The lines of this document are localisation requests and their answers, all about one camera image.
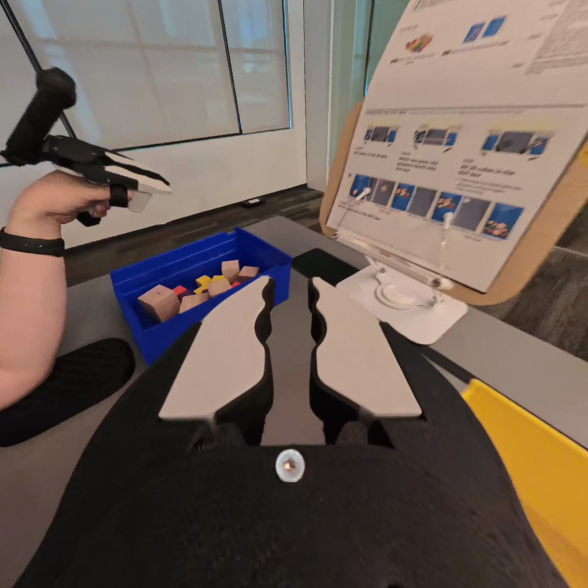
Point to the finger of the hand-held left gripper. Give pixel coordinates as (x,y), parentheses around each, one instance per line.
(154,187)
(121,160)

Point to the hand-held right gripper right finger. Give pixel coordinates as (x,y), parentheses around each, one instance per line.
(363,367)

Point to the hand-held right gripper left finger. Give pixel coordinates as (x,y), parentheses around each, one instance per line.
(216,367)

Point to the pile of wooden cubes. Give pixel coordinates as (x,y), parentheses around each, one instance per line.
(158,301)

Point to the blue plastic box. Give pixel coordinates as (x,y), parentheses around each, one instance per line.
(257,249)

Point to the yellow plastic box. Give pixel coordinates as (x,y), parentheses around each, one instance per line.
(542,459)

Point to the person's left forearm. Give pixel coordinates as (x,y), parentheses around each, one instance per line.
(27,321)

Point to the person's left hand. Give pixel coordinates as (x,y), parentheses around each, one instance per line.
(50,197)

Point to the small dark floor object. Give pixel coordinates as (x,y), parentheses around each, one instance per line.
(252,202)

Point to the black wristband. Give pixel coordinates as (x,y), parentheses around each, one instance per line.
(32,244)

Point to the black flat pad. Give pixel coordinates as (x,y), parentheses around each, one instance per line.
(321,266)

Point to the wooden instruction board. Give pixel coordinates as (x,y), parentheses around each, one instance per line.
(459,138)

